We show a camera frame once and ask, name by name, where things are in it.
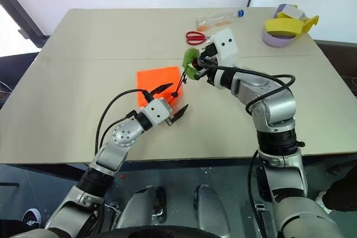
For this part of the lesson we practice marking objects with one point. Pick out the yellow tape roll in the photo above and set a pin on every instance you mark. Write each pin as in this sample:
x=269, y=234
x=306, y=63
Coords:
x=281, y=26

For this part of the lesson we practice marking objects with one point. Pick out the dark furniture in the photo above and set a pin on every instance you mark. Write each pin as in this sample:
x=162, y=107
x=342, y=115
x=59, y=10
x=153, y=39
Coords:
x=340, y=59
x=16, y=59

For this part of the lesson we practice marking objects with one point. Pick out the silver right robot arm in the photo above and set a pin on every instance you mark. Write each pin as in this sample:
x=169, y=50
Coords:
x=279, y=109

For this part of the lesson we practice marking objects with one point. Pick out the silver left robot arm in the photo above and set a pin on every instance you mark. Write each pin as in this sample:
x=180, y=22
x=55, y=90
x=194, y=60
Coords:
x=125, y=135

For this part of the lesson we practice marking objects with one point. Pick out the grey metal stand bracket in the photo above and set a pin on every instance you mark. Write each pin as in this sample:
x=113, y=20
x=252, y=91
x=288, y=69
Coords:
x=264, y=218
x=115, y=215

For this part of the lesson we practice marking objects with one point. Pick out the green hair scrunchie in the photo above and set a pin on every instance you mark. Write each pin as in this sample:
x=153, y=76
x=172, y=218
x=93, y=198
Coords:
x=187, y=55

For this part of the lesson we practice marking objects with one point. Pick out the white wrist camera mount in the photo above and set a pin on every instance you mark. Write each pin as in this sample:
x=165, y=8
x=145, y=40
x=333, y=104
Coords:
x=156, y=109
x=226, y=45

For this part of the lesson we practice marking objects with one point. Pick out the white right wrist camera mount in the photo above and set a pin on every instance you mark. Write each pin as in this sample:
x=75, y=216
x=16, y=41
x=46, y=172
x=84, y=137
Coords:
x=226, y=45

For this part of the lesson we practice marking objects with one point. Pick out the silver left robot leg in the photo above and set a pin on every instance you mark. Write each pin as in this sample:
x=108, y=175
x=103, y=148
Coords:
x=139, y=207

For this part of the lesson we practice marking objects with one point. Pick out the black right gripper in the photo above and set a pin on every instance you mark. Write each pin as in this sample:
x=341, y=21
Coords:
x=209, y=54

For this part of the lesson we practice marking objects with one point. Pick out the dark window frame beam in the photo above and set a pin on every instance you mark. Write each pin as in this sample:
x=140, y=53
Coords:
x=16, y=8

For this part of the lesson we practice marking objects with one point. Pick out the black table frame bar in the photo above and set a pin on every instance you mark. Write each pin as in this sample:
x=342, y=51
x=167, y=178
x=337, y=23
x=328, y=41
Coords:
x=55, y=171

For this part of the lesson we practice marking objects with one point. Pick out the black white sneaker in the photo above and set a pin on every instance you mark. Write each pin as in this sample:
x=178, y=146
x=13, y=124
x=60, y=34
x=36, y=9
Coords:
x=32, y=218

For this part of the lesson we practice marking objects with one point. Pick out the large purple tape roll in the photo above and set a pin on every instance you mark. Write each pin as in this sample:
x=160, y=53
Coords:
x=274, y=43

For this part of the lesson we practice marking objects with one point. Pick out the person in dark clothing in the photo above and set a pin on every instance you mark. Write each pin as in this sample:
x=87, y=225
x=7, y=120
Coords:
x=343, y=190

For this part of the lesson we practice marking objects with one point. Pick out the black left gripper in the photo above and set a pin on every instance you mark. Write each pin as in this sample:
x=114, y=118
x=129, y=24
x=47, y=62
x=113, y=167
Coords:
x=169, y=121

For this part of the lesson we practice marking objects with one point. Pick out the silver right robot leg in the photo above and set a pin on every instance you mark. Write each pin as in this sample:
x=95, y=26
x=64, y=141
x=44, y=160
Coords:
x=212, y=210

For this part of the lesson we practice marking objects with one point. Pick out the small purple tape roll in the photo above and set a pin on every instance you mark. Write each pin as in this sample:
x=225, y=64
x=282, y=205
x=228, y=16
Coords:
x=281, y=8

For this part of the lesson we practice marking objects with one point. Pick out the white cardboard box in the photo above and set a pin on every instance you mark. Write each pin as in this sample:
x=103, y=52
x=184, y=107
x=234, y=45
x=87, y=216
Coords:
x=293, y=12

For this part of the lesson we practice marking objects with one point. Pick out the clear plastic bottle blue cap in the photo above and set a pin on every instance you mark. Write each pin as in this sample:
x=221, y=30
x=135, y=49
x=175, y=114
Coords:
x=217, y=20

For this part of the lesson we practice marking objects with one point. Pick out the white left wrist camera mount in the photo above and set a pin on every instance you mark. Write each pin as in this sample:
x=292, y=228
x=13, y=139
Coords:
x=156, y=109

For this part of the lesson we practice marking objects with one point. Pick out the silver robot leg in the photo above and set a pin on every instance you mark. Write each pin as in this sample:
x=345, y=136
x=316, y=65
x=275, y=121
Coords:
x=139, y=207
x=212, y=210

